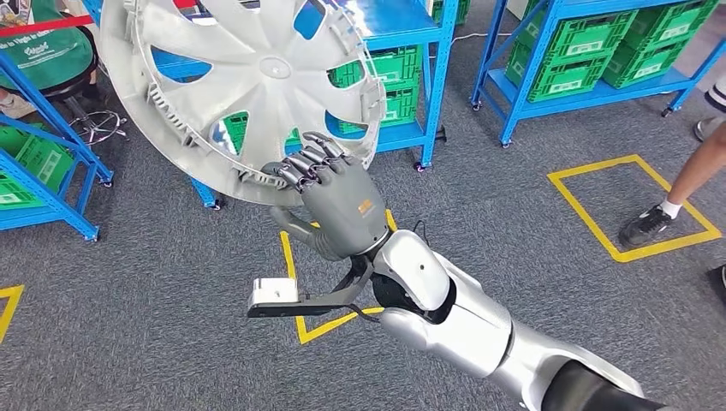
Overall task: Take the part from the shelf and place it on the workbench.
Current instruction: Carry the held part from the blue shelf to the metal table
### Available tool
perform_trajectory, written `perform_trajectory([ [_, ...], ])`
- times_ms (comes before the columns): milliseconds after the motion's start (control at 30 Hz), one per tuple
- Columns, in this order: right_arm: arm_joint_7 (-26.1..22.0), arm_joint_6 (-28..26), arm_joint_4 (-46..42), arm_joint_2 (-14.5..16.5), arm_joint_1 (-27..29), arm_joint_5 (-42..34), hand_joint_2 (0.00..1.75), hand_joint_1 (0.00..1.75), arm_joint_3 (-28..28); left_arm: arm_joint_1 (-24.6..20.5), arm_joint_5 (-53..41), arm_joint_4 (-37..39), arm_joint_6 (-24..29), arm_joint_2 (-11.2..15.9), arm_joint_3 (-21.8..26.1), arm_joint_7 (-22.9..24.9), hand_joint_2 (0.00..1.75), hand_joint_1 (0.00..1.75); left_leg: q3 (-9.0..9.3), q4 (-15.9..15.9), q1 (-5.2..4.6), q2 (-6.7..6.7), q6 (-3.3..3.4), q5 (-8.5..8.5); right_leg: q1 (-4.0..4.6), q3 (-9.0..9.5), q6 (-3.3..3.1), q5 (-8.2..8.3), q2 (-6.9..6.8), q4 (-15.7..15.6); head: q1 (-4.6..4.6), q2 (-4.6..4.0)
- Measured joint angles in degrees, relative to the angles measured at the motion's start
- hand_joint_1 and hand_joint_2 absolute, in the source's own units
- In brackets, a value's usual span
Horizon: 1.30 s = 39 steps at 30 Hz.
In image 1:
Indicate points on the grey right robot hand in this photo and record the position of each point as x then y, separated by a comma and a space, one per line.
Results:
346, 210

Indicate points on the red barrier belt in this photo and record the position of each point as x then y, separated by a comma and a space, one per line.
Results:
45, 26

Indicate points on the stool with chrome base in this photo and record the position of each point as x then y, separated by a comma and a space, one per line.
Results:
99, 125

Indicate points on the silver wheel hubcap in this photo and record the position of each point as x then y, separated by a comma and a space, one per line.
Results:
255, 85

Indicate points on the blue metal shelf rack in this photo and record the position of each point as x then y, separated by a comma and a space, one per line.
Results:
34, 215
397, 22
567, 109

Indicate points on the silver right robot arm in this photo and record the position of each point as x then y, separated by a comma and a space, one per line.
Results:
471, 329

